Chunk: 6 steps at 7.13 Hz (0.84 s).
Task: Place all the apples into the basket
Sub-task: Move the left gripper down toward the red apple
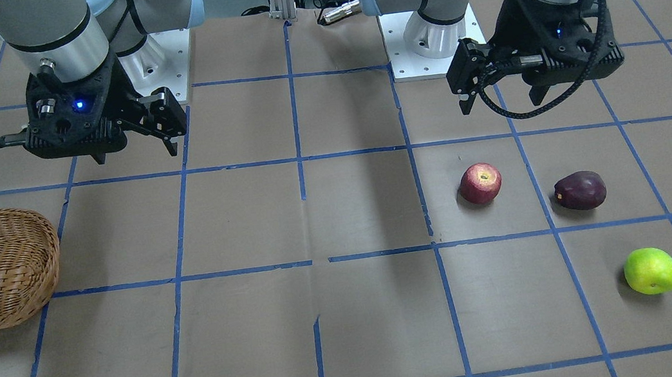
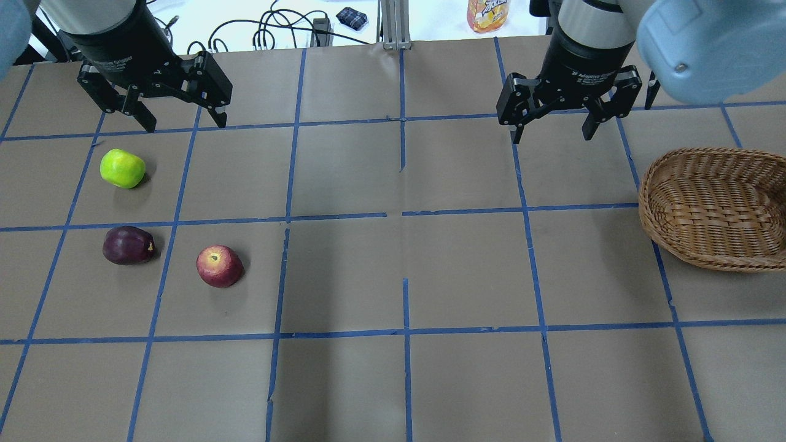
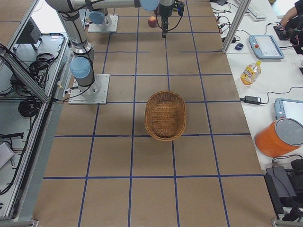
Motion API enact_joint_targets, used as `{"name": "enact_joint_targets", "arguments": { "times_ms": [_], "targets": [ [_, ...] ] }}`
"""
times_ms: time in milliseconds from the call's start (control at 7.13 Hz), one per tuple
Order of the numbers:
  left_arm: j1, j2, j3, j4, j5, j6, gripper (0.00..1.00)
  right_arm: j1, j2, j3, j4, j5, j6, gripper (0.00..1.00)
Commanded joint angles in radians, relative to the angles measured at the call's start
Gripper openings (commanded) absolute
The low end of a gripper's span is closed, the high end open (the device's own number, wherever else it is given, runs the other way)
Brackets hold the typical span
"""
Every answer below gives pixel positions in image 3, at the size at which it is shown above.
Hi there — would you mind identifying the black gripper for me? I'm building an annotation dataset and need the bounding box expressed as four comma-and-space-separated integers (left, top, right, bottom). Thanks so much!
159, 0, 174, 38

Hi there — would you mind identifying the red yellow apple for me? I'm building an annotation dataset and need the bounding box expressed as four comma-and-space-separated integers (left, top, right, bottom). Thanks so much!
148, 16, 157, 27

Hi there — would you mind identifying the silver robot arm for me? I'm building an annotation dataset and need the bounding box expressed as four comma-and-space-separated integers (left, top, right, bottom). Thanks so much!
46, 0, 177, 96
89, 8, 112, 26

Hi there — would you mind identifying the brown wicker basket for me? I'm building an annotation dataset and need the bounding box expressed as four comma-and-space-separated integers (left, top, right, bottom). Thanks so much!
144, 91, 187, 141

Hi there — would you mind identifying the small dark blue pouch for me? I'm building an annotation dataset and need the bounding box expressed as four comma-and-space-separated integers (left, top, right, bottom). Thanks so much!
234, 43, 244, 51

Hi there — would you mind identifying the white keyboard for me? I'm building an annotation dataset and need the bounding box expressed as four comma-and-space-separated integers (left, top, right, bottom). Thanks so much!
247, 1, 267, 21

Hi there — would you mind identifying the orange juice bottle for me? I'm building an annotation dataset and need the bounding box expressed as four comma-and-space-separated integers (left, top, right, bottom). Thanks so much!
240, 61, 262, 86

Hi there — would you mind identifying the blue teach pendant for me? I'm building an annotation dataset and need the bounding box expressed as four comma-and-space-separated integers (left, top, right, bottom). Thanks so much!
248, 35, 285, 60
274, 98, 303, 124

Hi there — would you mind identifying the black power adapter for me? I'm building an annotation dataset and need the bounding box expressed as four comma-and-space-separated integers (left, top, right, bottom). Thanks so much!
240, 96, 262, 105

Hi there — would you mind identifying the orange bucket grey lid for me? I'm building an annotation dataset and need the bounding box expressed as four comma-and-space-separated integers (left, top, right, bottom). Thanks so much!
254, 118, 303, 157

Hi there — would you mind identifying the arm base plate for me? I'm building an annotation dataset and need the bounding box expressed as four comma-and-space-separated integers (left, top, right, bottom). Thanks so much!
88, 12, 118, 33
68, 74, 110, 105

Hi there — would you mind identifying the aluminium frame post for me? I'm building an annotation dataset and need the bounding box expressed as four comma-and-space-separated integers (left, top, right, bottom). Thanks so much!
222, 0, 251, 54

